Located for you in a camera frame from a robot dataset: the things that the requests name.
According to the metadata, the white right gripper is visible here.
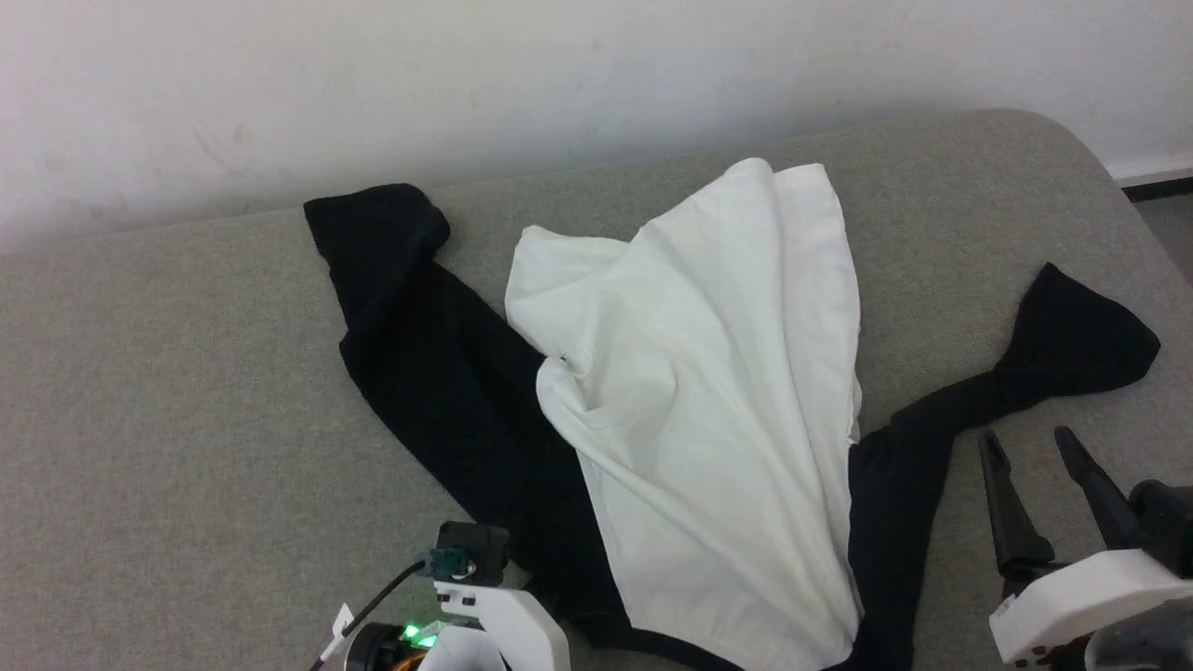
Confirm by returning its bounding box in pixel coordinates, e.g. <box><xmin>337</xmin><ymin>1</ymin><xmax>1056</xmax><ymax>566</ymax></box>
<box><xmin>978</xmin><ymin>425</ymin><xmax>1193</xmax><ymax>665</ymax></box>

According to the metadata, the white and black garment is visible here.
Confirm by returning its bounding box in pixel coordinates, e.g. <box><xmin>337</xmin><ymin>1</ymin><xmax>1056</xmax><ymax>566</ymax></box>
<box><xmin>303</xmin><ymin>157</ymin><xmax>1162</xmax><ymax>671</ymax></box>

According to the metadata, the thin black cable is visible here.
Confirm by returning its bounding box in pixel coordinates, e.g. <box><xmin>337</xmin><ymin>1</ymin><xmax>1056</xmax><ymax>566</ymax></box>
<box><xmin>310</xmin><ymin>557</ymin><xmax>432</xmax><ymax>671</ymax></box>

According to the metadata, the black wall baseboard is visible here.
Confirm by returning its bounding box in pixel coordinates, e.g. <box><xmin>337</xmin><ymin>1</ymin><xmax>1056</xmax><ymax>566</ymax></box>
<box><xmin>1122</xmin><ymin>175</ymin><xmax>1193</xmax><ymax>202</ymax></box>

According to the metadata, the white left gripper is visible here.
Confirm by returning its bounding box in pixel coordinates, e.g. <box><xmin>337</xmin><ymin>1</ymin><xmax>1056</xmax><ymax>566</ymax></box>
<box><xmin>432</xmin><ymin>578</ymin><xmax>571</xmax><ymax>671</ymax></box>

